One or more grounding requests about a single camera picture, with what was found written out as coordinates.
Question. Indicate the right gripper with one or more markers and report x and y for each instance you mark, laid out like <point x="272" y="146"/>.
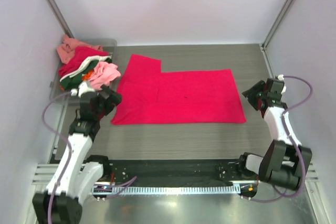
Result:
<point x="256" y="95"/>

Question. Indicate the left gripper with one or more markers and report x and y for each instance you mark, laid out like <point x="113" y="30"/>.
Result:
<point x="109" y="98"/>

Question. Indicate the magenta t shirt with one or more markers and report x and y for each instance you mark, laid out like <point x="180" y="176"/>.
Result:
<point x="151" y="96"/>

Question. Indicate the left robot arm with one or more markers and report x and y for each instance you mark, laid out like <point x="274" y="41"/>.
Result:
<point x="62" y="199"/>

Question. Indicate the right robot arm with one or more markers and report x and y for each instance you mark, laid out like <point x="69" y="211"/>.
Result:
<point x="286" y="160"/>

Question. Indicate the light pink t shirt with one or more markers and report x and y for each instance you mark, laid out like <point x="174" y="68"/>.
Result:
<point x="103" y="74"/>

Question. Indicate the orange garment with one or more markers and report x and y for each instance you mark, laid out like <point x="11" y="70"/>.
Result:
<point x="87" y="76"/>

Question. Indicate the green white t shirt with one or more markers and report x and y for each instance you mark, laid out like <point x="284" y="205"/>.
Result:
<point x="75" y="78"/>

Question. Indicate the crimson t shirt in tray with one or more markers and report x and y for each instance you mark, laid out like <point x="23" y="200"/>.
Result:
<point x="81" y="53"/>

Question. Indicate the salmon pink t shirt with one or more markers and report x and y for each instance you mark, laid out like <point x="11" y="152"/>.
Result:
<point x="66" y="50"/>

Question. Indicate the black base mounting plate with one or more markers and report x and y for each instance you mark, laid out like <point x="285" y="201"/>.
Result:
<point x="177" y="172"/>

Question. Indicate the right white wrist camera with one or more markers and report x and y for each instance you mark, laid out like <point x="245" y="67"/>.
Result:
<point x="282" y="80"/>

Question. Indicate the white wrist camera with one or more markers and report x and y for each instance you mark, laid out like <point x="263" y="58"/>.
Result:
<point x="282" y="80"/>
<point x="83" y="88"/>

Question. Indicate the right aluminium table rail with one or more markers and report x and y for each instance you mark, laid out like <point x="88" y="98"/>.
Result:
<point x="275" y="113"/>

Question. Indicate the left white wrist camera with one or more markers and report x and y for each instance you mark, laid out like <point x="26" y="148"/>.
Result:
<point x="83" y="88"/>

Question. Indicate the white slotted cable duct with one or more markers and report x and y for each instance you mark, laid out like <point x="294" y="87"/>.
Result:
<point x="130" y="191"/>

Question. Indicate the right aluminium frame post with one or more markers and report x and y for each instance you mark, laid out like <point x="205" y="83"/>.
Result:
<point x="280" y="17"/>

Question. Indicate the aluminium frame post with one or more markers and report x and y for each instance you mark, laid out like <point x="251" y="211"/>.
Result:
<point x="60" y="18"/>
<point x="280" y="17"/>

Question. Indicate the left aluminium frame post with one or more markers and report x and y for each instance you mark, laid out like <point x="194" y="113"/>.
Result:
<point x="60" y="18"/>

